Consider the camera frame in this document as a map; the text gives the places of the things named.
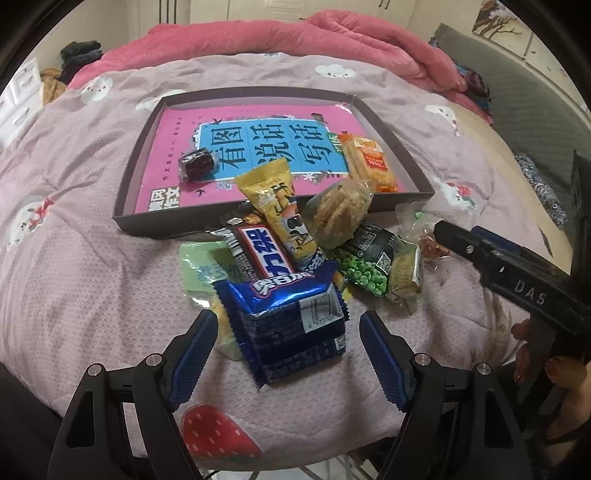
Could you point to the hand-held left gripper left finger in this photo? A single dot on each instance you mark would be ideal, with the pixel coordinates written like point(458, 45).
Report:
point(194, 355)

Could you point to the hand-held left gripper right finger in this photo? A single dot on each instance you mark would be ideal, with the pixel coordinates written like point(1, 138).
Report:
point(383, 357)

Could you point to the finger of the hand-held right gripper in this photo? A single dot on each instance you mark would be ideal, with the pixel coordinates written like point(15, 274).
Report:
point(494, 241)
point(461, 247)

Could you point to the clear red snack packet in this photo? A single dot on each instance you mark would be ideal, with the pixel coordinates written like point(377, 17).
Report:
point(413, 219)

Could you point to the small yellow cake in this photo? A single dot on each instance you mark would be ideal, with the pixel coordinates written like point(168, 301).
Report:
point(406, 267)

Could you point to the light green snack packet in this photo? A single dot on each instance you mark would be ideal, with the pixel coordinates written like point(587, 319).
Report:
point(203, 267)

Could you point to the blue wafer packet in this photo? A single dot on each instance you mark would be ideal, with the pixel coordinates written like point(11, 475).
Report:
point(277, 323)

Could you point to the clear fried twist packet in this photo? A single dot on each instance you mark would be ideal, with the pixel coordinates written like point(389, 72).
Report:
point(332, 212)

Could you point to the dark shallow cardboard tray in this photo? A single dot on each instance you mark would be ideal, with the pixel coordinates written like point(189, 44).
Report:
point(138, 225)

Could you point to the yellow snack packet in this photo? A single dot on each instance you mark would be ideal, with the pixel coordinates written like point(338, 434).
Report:
point(272, 198)

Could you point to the person's right hand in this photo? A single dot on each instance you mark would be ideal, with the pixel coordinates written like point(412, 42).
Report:
point(570, 385)

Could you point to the dark patterned cloth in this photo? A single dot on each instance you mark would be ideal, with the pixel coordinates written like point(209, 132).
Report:
point(540, 189)

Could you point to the green pea packet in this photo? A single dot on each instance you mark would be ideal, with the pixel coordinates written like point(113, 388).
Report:
point(364, 272)

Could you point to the dark chocolate bar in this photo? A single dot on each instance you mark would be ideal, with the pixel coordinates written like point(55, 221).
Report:
point(263, 254)

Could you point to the orange rice cracker packet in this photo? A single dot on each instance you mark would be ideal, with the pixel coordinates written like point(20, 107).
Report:
point(371, 161)

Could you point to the printed lilac bedsheet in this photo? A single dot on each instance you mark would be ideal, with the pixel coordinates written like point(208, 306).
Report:
point(92, 277)

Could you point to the grey padded headboard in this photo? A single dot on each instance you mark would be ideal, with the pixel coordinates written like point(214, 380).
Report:
point(531, 101)

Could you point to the dark colourful clothes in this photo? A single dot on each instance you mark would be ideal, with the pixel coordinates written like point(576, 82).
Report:
point(473, 85)

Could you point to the dark wrapped candy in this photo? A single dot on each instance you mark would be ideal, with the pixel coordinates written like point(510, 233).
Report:
point(198, 164)

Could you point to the pink picture book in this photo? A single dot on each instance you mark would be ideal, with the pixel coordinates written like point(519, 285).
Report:
point(184, 134)

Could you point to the pink quilt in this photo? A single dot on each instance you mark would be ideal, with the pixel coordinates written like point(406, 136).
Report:
point(277, 41)

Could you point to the beige patterned cloth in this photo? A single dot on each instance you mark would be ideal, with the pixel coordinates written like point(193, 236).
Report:
point(53, 85)

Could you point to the white drawer cabinet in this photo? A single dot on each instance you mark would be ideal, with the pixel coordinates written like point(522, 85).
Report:
point(18, 92)

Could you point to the dark clothes pile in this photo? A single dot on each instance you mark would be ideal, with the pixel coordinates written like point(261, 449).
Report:
point(78, 55)

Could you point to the white wardrobe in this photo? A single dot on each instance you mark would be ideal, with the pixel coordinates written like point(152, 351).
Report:
point(203, 9)

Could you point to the wall picture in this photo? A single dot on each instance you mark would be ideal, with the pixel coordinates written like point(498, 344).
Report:
point(503, 23)

